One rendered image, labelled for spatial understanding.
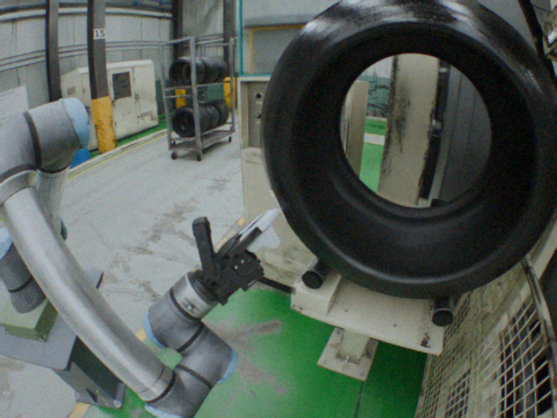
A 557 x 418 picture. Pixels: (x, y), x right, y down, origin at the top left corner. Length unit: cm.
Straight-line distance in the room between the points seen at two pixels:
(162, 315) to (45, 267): 25
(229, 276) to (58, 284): 30
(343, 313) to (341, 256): 19
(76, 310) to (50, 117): 33
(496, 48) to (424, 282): 37
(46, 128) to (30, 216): 16
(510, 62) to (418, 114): 41
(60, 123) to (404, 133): 79
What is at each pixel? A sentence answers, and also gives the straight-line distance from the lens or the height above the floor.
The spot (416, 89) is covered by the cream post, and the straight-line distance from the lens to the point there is 74.
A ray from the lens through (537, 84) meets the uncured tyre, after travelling 41.
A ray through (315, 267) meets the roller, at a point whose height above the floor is 92.
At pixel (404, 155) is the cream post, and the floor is 109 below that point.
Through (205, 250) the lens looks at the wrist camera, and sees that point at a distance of 49.
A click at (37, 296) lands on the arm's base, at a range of 111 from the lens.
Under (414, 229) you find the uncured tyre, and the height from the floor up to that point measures 93.
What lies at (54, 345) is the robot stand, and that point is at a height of 60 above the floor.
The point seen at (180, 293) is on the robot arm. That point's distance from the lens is 52.
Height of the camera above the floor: 128
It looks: 29 degrees down
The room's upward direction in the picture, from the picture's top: straight up
